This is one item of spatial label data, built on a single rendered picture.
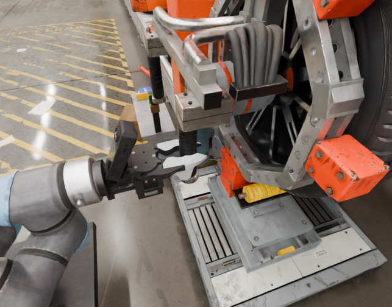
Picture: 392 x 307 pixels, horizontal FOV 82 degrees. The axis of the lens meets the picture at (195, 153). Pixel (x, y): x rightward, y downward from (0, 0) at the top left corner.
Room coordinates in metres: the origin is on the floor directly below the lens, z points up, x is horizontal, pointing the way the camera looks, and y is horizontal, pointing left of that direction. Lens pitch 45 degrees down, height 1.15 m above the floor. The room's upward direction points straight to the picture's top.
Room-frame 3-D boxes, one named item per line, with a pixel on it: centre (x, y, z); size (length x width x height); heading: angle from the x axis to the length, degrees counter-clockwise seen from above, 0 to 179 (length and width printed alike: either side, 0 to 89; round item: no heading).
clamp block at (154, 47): (0.66, 0.09, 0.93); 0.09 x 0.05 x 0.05; 108
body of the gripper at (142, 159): (0.29, 0.13, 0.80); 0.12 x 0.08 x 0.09; 108
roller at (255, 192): (0.48, -0.29, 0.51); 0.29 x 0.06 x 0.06; 108
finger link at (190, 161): (0.30, 0.02, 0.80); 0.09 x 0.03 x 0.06; 100
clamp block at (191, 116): (0.34, -0.01, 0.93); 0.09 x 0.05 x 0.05; 108
